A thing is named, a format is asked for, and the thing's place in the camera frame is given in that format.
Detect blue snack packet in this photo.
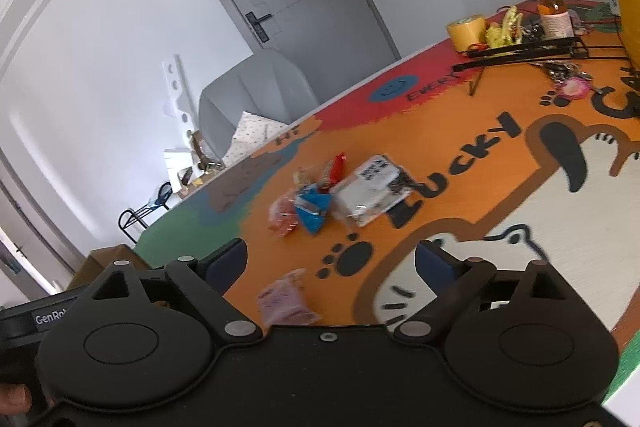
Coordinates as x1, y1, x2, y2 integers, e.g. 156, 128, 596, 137
294, 184, 332, 235

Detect small amber glass bottle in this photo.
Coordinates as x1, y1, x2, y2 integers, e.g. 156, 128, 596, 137
537, 0, 574, 39

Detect person's left hand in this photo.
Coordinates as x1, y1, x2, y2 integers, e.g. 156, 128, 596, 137
0, 383, 32, 416

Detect dotted cushion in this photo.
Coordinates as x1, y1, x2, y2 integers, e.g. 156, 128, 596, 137
222, 112, 288, 167

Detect pink wafer snack pack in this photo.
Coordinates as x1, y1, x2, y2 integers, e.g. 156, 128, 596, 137
268, 191, 299, 237

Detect grey upholstered chair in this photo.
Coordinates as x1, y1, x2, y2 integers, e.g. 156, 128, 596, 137
198, 49, 319, 158

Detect pink round bun pack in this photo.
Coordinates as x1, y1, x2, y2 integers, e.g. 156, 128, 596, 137
257, 269, 321, 329

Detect white black-label snack pack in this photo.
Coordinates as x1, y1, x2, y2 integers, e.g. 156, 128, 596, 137
330, 155, 412, 228

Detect white perforated board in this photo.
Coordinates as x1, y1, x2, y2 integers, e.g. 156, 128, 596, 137
162, 54, 196, 148

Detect black shoe rack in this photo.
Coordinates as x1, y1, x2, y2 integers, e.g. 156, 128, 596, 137
117, 182, 174, 245

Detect yellow crumpled wrapper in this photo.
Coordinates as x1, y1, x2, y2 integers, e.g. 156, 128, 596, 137
485, 5, 524, 49

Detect black door handle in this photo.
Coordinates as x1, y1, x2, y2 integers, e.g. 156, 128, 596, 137
245, 11, 273, 43

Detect pink keychain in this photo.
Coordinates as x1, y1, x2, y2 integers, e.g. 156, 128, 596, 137
533, 61, 593, 101

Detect yellow tape roll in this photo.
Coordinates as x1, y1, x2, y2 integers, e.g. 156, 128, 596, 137
446, 15, 486, 53

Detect colourful cat table mat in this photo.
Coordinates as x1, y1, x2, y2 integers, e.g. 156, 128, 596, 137
136, 1, 639, 386

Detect brown cardboard box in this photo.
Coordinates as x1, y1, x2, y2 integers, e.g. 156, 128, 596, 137
66, 244, 150, 291

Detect black folding stand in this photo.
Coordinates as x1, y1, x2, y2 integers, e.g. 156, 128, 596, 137
450, 37, 638, 103

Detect red candy bar wrapper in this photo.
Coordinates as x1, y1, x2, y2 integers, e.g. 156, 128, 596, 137
317, 153, 346, 193

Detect beige nougat bar wrapper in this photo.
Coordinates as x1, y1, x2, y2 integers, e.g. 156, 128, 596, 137
292, 166, 323, 192

